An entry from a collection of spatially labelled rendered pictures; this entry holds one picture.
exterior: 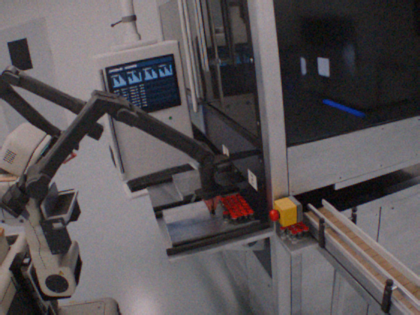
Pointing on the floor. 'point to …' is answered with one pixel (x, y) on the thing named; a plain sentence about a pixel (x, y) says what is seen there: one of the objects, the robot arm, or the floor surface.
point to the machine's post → (272, 139)
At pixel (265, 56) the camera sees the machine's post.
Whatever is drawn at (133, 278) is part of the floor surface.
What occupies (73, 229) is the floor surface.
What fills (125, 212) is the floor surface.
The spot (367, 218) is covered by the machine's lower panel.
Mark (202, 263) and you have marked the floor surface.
